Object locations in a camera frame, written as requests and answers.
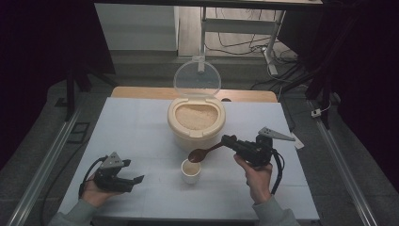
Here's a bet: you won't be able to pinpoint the dark curtain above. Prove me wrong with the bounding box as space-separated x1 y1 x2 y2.
277 0 399 192
0 0 116 172

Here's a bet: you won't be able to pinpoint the black metal stand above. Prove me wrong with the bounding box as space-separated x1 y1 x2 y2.
55 66 120 122

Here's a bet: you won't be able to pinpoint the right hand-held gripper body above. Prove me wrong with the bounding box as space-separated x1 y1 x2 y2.
231 126 296 168

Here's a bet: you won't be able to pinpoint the white table cover sheet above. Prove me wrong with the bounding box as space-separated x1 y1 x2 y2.
57 96 321 221

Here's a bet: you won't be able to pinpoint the clear round container lid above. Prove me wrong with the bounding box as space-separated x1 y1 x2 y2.
172 58 223 97

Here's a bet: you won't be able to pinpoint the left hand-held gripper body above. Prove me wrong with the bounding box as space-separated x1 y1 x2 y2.
93 152 136 193

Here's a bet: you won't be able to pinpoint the person's left hand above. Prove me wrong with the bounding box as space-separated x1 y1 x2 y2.
79 173 122 209

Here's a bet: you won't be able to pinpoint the white paper tag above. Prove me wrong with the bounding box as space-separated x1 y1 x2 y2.
289 131 306 151

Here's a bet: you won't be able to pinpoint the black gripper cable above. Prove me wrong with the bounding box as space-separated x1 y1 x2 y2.
77 155 109 200
268 149 286 196

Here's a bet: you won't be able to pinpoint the metal floor rail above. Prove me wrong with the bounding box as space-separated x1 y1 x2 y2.
308 99 381 226
5 105 83 226

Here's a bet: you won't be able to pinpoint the uncooked rice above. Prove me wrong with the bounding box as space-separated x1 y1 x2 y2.
174 104 219 132

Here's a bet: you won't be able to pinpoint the black floor cables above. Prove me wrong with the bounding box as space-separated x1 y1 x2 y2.
204 7 299 65

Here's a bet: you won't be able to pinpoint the wooden table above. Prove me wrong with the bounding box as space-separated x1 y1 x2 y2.
110 86 279 104

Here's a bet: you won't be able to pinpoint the white desk frame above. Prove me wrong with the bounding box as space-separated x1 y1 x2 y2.
197 6 287 76

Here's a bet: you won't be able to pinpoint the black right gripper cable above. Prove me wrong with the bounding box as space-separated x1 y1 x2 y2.
268 149 286 196

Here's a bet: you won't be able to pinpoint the dark red spoon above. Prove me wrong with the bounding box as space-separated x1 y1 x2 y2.
187 141 226 164

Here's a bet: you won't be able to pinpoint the white cup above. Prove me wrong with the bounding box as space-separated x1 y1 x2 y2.
180 158 202 186

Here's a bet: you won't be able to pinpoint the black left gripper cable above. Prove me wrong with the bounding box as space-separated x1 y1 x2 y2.
77 155 109 200

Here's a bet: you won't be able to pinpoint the person's right hand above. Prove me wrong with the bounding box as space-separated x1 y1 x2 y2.
232 153 274 205

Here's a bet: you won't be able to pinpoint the cream rice container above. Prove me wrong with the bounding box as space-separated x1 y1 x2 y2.
167 96 227 153

